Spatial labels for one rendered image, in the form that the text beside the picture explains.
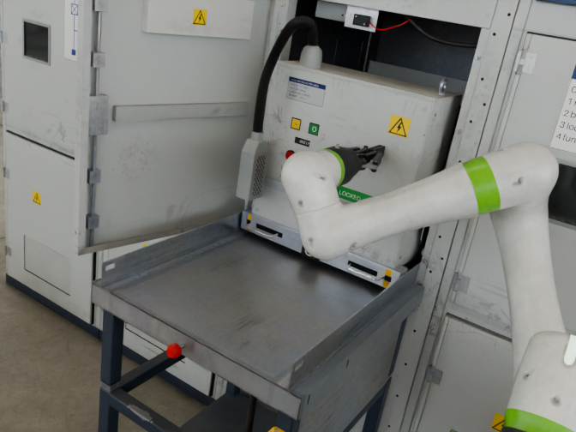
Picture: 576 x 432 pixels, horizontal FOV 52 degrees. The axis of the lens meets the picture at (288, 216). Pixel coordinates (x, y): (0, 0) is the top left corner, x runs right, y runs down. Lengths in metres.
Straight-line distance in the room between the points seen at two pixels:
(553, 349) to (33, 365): 2.10
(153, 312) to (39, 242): 1.58
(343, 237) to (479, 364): 0.72
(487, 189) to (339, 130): 0.54
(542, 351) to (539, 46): 0.76
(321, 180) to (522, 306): 0.49
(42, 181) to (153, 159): 1.14
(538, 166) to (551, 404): 0.45
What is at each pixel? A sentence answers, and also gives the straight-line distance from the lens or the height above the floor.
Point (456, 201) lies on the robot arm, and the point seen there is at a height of 1.25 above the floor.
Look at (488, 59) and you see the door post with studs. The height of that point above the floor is 1.50.
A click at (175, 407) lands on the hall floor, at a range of 2.47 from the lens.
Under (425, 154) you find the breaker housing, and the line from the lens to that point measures 1.57.
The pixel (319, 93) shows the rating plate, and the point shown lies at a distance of 1.65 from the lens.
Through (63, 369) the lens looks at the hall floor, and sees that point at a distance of 2.66.
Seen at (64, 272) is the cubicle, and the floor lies 0.26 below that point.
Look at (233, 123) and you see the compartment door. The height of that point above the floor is 1.17.
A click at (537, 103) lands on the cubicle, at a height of 1.42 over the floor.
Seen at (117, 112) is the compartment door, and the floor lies 1.22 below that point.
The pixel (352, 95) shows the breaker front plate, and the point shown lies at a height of 1.35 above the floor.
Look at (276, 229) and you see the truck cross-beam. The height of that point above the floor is 0.91.
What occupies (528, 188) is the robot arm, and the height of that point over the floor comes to 1.30.
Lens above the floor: 1.59
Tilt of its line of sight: 21 degrees down
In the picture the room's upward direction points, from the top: 9 degrees clockwise
